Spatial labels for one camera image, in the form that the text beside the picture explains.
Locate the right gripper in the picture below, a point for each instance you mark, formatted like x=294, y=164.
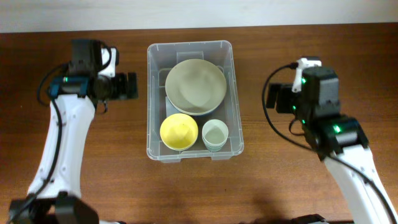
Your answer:
x=284, y=90

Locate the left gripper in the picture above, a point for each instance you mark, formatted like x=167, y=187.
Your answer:
x=123, y=89

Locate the yellow small bowl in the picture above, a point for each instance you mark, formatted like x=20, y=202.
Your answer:
x=179, y=130

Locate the cream bowl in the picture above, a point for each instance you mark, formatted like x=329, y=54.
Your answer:
x=195, y=86

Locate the cream white cup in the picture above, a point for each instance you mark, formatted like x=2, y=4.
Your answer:
x=215, y=132

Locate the mint green cup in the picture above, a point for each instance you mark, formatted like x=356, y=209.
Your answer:
x=214, y=149

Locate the grey cup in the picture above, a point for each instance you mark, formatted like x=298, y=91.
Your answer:
x=213, y=145

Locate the white small bowl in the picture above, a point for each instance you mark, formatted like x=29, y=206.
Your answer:
x=179, y=149

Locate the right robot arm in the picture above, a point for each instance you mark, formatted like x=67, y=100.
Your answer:
x=338, y=140

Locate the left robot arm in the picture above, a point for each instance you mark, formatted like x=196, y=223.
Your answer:
x=76, y=89

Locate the clear plastic storage container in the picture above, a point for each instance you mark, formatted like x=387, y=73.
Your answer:
x=161, y=58

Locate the white paper label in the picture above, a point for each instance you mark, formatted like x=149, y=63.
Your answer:
x=170, y=109

